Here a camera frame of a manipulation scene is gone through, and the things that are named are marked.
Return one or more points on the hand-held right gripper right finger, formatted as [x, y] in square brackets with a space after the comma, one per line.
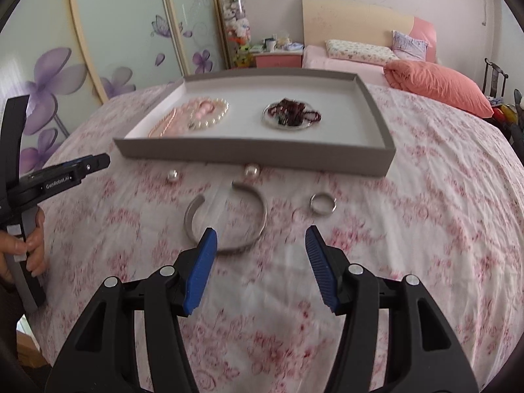
[321, 271]

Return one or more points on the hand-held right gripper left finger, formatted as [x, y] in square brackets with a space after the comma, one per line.
[200, 271]

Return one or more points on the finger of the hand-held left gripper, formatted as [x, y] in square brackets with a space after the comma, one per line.
[95, 163]
[65, 164]

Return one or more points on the silver cuff bangle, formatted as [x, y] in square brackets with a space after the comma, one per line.
[262, 213]

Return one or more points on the grey cardboard box tray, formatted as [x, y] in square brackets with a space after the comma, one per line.
[245, 129]

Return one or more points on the thin silver hoop bangle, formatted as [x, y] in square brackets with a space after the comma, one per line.
[265, 116]

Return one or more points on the person's left hand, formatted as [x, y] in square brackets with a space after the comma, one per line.
[36, 249]

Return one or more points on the pink floral bedsheet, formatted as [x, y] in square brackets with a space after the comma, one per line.
[368, 221]

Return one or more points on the pearl earring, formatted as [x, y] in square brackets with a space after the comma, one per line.
[251, 170]
[172, 175]

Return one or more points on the flower print sliding door wardrobe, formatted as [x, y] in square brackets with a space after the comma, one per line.
[123, 28]

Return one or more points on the plush toy display tube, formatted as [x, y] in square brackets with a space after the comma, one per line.
[236, 28]

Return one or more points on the pink nightstand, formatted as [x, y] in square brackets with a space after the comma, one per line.
[276, 60]

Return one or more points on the pink mattress sheet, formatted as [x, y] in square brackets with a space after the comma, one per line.
[339, 63]

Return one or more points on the white mug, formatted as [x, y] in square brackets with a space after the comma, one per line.
[270, 45]

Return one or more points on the salmon pink quilt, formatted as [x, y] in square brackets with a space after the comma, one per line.
[438, 84]

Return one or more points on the floral print pillow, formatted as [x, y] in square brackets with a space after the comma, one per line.
[360, 51]

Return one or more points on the blue and white cloth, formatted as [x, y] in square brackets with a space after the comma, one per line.
[294, 46]

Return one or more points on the colourful toys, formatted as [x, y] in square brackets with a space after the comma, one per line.
[502, 112]

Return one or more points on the grey chair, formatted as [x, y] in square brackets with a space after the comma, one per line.
[518, 131]

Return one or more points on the small lilac pillow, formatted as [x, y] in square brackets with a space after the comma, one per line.
[409, 45]

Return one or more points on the cream and pink headboard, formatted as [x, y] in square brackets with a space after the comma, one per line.
[352, 20]

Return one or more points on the dark wooden chair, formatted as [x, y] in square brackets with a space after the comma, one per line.
[495, 80]

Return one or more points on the white air conditioner pipe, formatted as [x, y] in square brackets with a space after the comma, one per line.
[484, 8]

